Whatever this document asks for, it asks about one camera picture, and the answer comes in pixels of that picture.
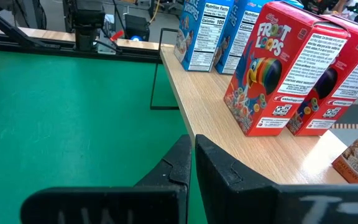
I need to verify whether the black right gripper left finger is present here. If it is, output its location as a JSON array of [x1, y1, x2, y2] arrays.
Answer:
[[19, 134, 193, 224]]

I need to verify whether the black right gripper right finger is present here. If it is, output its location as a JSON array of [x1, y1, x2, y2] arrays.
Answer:
[[194, 134, 358, 224]]

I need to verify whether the red Froot Loops cereal box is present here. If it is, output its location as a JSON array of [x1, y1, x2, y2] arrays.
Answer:
[[223, 1, 351, 138], [286, 14, 358, 137]]

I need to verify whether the blue Rice Krispies cereal box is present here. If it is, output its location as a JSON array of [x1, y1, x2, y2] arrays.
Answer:
[[173, 0, 235, 73], [213, 0, 304, 75]]

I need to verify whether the green table mat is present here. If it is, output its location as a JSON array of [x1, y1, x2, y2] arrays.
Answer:
[[0, 50, 209, 224]]

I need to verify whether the black equipment box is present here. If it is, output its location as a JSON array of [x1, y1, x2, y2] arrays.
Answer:
[[124, 14, 151, 42]]

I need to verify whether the wooden shelf with black frame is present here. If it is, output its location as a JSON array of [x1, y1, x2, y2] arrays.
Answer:
[[149, 27, 351, 186]]

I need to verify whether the black aluminium table frame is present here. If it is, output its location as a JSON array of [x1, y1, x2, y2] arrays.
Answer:
[[0, 1, 163, 65]]

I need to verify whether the red handle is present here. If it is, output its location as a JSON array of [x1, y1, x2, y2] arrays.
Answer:
[[109, 29, 126, 43]]

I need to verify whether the yellow cable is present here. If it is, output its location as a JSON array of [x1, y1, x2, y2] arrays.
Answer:
[[149, 0, 162, 25]]

